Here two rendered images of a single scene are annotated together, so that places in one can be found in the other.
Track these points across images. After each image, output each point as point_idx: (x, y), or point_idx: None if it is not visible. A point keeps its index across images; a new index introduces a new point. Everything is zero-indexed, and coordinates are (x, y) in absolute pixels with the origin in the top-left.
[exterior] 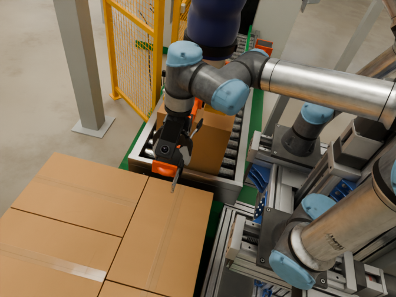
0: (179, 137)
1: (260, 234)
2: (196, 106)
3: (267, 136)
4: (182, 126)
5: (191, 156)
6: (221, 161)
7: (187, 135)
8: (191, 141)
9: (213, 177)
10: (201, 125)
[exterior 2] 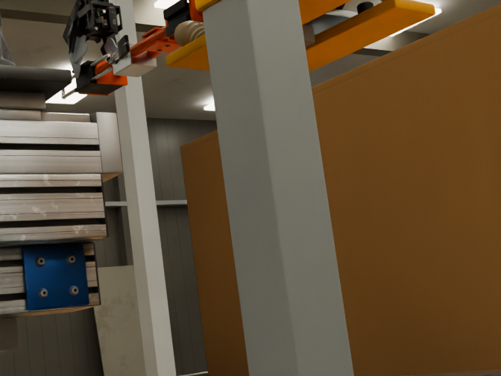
0: (73, 19)
1: None
2: (160, 28)
3: (68, 113)
4: (77, 9)
5: (71, 58)
6: (199, 302)
7: (112, 54)
8: (71, 29)
9: (200, 372)
10: (125, 51)
